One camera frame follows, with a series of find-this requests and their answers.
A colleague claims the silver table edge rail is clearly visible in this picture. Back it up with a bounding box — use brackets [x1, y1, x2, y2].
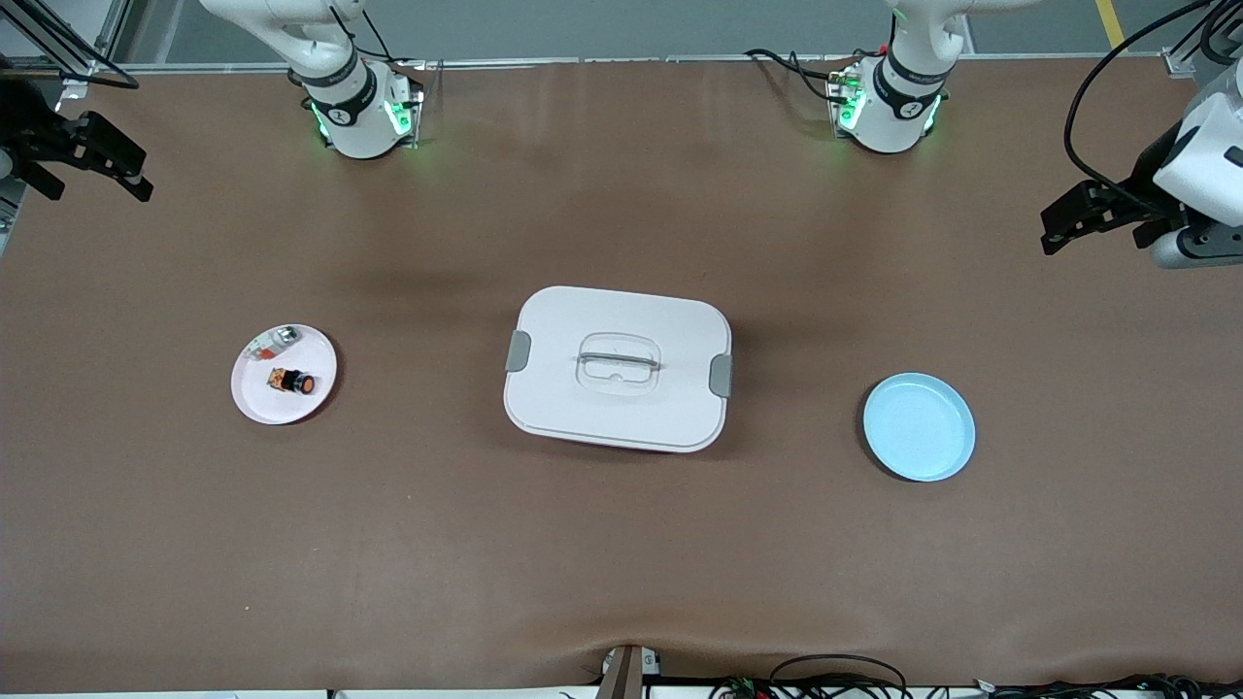
[92, 54, 1166, 73]

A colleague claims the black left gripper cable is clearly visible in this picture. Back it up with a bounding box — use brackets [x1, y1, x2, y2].
[1065, 0, 1215, 200]

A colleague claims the tangled black cable bundle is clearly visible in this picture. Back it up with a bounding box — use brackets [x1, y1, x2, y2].
[971, 673, 1243, 699]

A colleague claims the white lidded storage box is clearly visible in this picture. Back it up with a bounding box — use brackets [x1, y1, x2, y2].
[503, 285, 733, 454]

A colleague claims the black looped cable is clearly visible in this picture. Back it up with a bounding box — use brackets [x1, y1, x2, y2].
[770, 654, 909, 699]

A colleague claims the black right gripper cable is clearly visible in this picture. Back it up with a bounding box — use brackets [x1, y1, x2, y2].
[0, 49, 140, 90]

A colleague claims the pink round plate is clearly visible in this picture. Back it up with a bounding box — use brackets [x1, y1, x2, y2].
[230, 323, 339, 426]

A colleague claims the light blue round plate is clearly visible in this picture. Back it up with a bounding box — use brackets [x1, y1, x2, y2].
[862, 372, 977, 483]

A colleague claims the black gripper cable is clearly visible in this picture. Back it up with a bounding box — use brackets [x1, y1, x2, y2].
[0, 49, 140, 90]
[1065, 0, 1215, 200]

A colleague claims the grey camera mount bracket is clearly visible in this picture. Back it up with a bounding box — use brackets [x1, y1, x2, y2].
[595, 644, 663, 699]

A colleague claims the brown table mat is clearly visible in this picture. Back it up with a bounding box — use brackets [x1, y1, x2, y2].
[0, 56, 1243, 692]

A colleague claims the black arm base cable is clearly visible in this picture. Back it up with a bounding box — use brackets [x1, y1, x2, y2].
[744, 47, 856, 103]

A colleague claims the aluminium frame post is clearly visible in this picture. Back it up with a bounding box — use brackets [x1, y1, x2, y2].
[1160, 0, 1243, 79]
[0, 0, 127, 103]

